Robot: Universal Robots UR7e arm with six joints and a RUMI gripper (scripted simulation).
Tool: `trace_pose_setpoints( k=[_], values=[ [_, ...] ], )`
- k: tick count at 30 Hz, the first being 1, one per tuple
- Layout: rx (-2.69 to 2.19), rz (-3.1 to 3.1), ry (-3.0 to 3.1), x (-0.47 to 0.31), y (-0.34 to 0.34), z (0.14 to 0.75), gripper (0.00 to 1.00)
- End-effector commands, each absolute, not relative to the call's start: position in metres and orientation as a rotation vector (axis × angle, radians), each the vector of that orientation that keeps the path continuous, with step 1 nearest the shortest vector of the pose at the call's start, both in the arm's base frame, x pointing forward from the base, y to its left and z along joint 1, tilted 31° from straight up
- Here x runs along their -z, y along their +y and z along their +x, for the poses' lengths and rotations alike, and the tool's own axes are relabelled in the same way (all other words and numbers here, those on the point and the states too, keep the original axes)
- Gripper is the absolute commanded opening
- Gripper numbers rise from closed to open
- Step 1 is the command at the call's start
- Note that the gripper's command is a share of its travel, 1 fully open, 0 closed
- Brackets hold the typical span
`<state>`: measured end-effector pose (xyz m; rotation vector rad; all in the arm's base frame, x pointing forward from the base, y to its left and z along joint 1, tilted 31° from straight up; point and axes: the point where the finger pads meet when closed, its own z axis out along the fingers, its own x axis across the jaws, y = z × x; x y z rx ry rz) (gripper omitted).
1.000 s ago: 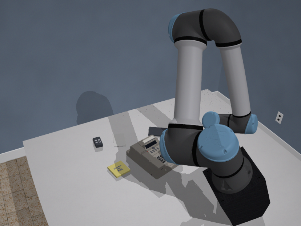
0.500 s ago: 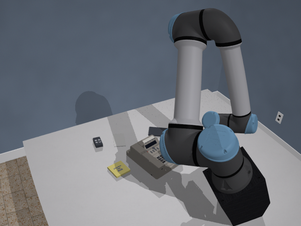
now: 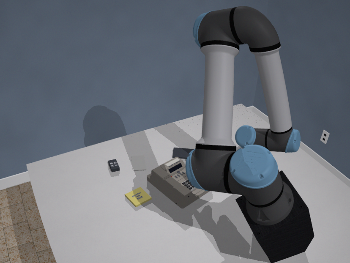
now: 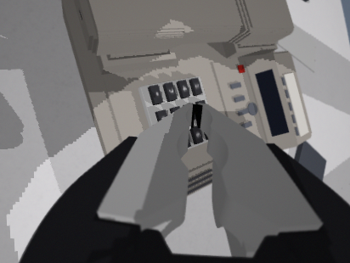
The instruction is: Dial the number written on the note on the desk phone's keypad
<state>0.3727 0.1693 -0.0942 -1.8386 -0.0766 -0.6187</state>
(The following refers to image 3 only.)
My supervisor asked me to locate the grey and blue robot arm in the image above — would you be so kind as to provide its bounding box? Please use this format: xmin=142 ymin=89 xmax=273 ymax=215
xmin=186 ymin=6 xmax=301 ymax=225

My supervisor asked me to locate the beige telephone handset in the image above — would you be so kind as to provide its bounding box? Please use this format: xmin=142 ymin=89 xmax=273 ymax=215
xmin=151 ymin=166 xmax=192 ymax=200

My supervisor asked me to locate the yellow sticky note pad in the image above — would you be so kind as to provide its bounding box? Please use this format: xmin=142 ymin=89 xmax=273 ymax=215
xmin=125 ymin=187 xmax=152 ymax=207

